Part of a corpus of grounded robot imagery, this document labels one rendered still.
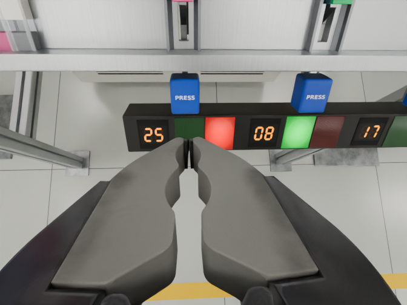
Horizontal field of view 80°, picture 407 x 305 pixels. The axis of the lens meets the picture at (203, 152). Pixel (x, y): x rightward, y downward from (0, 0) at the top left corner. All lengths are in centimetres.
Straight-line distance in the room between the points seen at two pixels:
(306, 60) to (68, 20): 18
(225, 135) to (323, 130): 10
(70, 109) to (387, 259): 128
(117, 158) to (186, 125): 72
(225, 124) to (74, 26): 15
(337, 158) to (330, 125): 78
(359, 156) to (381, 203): 19
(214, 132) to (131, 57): 10
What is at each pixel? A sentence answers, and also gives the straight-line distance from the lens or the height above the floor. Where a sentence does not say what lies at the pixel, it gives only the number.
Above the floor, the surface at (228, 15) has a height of 74.
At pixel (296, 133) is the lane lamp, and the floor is 66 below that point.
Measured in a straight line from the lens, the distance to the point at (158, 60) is 19.
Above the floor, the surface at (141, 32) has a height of 73.
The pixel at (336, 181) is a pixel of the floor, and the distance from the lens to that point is 105.
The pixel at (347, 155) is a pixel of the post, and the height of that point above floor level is 1.
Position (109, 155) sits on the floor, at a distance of 96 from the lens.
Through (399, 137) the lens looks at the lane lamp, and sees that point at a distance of 33.
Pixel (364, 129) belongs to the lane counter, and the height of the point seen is 66.
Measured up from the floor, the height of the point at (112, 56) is 74.
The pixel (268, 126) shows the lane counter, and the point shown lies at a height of 66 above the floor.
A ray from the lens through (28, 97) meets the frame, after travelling 74.
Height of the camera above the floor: 89
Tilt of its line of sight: 79 degrees down
